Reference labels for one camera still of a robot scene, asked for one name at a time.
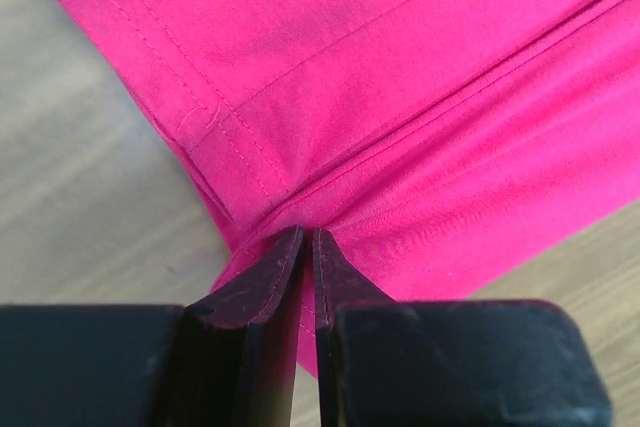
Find pink t shirt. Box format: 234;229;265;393
17;0;640;381

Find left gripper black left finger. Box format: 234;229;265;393
1;227;304;426

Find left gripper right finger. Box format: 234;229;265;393
311;230;613;426

